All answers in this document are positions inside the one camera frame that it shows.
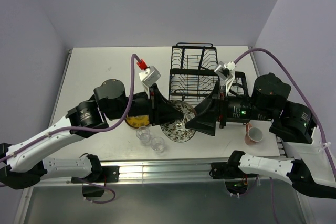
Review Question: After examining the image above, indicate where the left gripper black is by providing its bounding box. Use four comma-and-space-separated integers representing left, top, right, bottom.
106, 82, 183, 125

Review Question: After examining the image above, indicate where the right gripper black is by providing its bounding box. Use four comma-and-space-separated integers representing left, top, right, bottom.
183, 79, 272, 134

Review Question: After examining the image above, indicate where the floral patterned bowl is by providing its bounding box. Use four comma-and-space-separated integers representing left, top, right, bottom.
160, 100, 197, 143

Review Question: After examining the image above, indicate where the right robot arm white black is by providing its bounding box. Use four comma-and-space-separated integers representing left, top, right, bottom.
185, 73, 335, 199

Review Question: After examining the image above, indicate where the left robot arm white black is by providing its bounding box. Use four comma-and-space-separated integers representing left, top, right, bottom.
1, 79, 183, 190

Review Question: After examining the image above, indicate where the yellow patterned plate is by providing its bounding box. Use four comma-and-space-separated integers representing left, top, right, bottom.
125, 115, 150, 129

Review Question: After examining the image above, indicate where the clear glass cup left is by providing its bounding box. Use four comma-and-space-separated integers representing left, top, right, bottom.
136, 126, 151, 145

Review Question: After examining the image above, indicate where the clear glass cup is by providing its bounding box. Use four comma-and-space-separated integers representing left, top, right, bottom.
151, 137, 165, 153
136, 126, 151, 145

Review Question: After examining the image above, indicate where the clear glass cup right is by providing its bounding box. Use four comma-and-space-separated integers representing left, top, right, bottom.
151, 137, 165, 153

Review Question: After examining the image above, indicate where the pink white mug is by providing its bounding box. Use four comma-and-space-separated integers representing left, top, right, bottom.
244, 123, 264, 145

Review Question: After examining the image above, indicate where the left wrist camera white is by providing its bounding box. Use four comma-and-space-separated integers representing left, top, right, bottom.
136, 58, 161, 95

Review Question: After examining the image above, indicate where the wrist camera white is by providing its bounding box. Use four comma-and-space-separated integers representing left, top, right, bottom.
136, 58, 161, 95
214, 61, 236, 95

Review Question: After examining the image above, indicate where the black wire dish rack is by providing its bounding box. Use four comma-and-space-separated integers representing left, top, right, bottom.
166, 41, 250, 101

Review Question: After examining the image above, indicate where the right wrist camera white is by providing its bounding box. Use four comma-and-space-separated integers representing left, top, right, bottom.
214, 61, 236, 95

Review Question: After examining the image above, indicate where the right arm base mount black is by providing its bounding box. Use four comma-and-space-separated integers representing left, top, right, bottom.
209, 162, 241, 179

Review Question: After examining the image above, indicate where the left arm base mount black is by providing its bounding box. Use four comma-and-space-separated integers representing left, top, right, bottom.
71, 166, 119, 204

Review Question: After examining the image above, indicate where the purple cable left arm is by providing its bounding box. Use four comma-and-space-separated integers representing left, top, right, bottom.
0, 53, 140, 188

